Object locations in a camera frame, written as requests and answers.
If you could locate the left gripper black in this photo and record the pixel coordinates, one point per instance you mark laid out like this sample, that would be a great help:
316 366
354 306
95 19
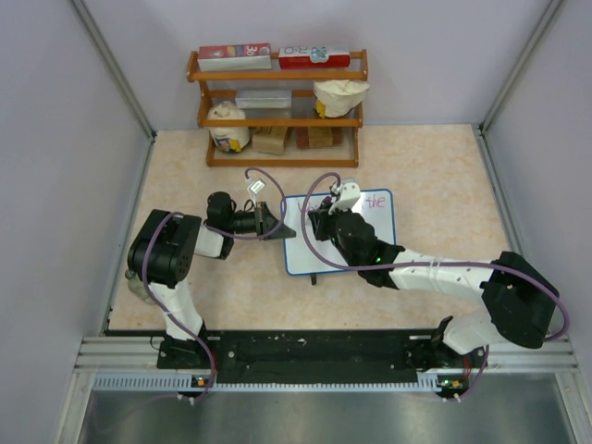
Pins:
269 220

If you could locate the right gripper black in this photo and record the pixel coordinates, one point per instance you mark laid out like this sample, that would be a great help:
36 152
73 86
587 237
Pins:
321 219

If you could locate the blue framed whiteboard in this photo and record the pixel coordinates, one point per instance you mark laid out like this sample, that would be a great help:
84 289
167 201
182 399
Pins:
375 206

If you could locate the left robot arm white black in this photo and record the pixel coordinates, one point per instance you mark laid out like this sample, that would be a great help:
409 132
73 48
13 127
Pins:
160 258

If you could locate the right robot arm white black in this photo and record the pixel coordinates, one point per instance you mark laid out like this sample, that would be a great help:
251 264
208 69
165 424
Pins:
516 304

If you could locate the tan brown block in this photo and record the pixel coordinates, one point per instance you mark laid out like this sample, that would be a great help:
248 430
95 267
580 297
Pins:
270 140

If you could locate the reddish brown block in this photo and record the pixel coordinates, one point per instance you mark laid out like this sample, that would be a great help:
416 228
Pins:
317 137

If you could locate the white flour bag lower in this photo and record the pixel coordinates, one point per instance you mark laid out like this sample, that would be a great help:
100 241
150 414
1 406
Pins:
228 139

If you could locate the wooden three-tier shelf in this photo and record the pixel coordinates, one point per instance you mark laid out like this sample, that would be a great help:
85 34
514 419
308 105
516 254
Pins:
217 87

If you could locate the cream paper bag upper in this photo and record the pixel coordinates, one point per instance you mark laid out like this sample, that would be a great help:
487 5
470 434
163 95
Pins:
336 98

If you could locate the clear glass bottle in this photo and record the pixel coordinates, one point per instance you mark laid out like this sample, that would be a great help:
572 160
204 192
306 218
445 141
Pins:
136 287

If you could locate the red white box right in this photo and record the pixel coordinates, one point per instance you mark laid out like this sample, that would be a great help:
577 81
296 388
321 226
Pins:
314 56

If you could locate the red white box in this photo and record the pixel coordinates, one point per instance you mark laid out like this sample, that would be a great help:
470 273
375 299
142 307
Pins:
314 56
248 56

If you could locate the red white box left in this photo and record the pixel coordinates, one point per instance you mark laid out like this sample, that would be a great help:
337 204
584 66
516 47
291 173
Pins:
248 56

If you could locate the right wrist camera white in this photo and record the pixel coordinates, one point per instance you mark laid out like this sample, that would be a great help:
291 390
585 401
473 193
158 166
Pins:
345 196

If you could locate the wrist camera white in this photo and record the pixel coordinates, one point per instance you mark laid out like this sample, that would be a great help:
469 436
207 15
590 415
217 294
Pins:
254 187
345 196

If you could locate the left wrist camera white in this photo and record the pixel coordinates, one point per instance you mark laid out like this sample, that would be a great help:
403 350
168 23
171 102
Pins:
254 187

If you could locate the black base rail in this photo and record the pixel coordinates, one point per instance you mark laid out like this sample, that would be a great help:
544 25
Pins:
299 356

